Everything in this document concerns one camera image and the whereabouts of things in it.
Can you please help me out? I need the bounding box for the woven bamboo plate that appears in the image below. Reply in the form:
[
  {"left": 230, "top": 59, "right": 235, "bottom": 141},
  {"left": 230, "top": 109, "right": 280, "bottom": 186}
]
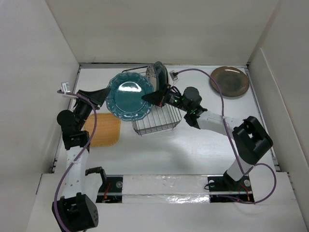
[{"left": 90, "top": 113, "right": 121, "bottom": 147}]

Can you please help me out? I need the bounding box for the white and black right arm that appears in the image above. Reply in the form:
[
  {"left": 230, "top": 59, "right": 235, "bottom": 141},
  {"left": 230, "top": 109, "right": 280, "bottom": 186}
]
[{"left": 142, "top": 85, "right": 273, "bottom": 190}]

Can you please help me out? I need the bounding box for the mint green flower plate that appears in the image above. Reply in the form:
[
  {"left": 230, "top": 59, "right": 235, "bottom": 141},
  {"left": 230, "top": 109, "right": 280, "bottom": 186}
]
[{"left": 166, "top": 71, "right": 170, "bottom": 84}]

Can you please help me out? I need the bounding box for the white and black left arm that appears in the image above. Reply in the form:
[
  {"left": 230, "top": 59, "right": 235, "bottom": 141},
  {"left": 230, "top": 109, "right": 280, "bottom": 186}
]
[{"left": 52, "top": 87, "right": 110, "bottom": 232}]

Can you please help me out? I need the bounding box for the grey wire dish rack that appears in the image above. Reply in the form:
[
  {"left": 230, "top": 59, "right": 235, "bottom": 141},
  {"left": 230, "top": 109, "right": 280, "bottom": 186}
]
[{"left": 123, "top": 65, "right": 182, "bottom": 136}]

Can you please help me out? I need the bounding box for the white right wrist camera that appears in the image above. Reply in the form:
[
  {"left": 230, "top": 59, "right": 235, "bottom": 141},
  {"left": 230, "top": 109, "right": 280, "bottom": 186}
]
[{"left": 169, "top": 70, "right": 178, "bottom": 83}]

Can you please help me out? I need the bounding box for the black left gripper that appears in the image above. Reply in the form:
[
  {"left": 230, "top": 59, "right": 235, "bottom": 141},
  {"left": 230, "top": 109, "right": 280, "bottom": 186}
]
[{"left": 73, "top": 87, "right": 110, "bottom": 130}]

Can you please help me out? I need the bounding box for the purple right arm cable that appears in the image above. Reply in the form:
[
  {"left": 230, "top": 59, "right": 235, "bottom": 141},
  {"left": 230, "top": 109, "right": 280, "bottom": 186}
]
[{"left": 176, "top": 68, "right": 277, "bottom": 205}]

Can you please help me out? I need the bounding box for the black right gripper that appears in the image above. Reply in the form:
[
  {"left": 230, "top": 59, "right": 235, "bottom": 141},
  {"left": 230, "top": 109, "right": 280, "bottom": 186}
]
[{"left": 142, "top": 83, "right": 190, "bottom": 113}]

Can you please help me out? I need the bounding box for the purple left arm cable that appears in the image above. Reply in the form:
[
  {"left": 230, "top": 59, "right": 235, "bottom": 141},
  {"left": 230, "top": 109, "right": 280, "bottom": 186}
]
[{"left": 53, "top": 89, "right": 98, "bottom": 232}]

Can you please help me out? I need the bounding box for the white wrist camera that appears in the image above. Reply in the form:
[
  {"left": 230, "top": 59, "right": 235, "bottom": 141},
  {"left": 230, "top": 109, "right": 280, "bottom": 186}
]
[
  {"left": 169, "top": 70, "right": 178, "bottom": 83},
  {"left": 57, "top": 82, "right": 71, "bottom": 95}
]

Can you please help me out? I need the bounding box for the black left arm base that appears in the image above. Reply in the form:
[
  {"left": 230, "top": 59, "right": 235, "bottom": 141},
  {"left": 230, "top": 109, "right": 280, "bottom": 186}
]
[{"left": 85, "top": 167, "right": 124, "bottom": 203}]

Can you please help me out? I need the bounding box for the teal scalloped plate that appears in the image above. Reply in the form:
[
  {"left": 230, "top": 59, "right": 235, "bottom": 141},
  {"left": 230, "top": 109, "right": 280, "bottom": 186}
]
[{"left": 105, "top": 72, "right": 154, "bottom": 121}]

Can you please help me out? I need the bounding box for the grey-blue round plate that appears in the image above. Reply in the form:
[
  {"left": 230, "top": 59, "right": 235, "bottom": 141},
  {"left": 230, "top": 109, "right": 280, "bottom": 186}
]
[{"left": 154, "top": 61, "right": 167, "bottom": 88}]

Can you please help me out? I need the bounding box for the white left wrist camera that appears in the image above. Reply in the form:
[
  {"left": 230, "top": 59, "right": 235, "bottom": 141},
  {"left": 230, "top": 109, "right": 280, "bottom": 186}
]
[{"left": 57, "top": 82, "right": 71, "bottom": 95}]

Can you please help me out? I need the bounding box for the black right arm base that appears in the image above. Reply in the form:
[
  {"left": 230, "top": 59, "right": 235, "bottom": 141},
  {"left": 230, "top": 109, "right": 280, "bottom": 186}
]
[{"left": 204, "top": 175, "right": 254, "bottom": 203}]

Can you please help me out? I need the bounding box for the blue floral white plate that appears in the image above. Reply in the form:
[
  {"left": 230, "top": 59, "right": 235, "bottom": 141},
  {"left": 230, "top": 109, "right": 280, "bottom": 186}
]
[{"left": 145, "top": 64, "right": 159, "bottom": 91}]

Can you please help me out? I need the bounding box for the silver mounting rail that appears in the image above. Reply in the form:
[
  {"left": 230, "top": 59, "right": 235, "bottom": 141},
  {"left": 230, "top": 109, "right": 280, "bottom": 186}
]
[{"left": 96, "top": 174, "right": 254, "bottom": 201}]

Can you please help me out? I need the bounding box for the brown speckled plate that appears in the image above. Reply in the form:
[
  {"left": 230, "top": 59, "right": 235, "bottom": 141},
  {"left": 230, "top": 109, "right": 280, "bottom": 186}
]
[{"left": 210, "top": 66, "right": 250, "bottom": 97}]

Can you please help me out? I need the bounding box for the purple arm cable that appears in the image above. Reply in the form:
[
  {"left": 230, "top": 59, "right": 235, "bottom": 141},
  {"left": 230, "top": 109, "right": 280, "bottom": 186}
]
[
  {"left": 176, "top": 68, "right": 277, "bottom": 205},
  {"left": 53, "top": 89, "right": 98, "bottom": 232}
]

